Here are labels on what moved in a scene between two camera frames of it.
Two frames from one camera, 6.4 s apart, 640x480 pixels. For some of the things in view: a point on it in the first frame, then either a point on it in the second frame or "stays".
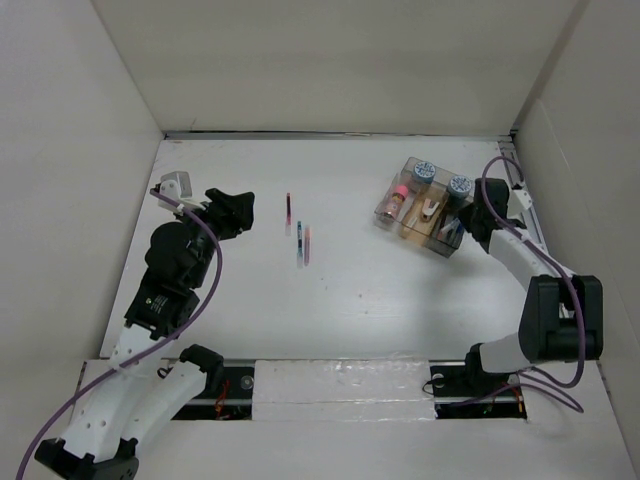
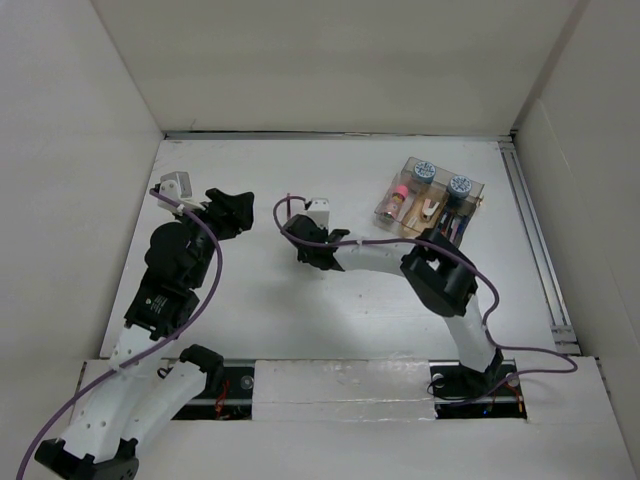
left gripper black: x=231 y=212 stays
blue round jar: x=424 y=171 stays
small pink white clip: x=427 y=209 stays
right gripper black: x=465 y=218 -> x=303 y=255
